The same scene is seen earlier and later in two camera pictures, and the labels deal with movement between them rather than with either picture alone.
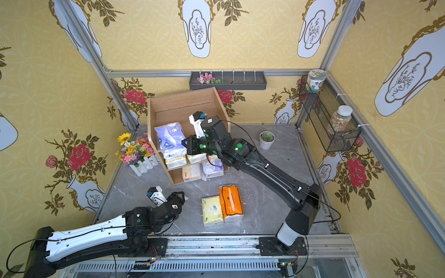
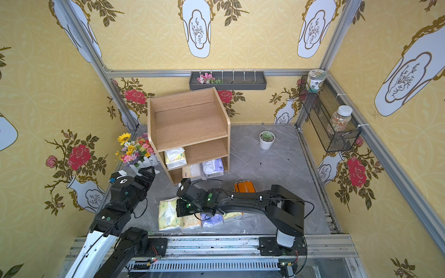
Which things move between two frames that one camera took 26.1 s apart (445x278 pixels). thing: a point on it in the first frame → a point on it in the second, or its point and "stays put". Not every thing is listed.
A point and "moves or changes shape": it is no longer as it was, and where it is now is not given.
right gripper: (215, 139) → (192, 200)
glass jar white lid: (339, 120) stays put
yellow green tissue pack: (212, 210) moves or changes shape
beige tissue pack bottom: (192, 172) stays put
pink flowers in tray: (208, 79) stays put
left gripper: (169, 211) → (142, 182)
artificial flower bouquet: (134, 150) stays put
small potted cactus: (266, 138) stays put
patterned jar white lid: (314, 77) stays put
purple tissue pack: (170, 136) → (208, 220)
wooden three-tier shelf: (173, 116) stays put
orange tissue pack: (232, 205) moves or changes shape
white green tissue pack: (176, 162) stays put
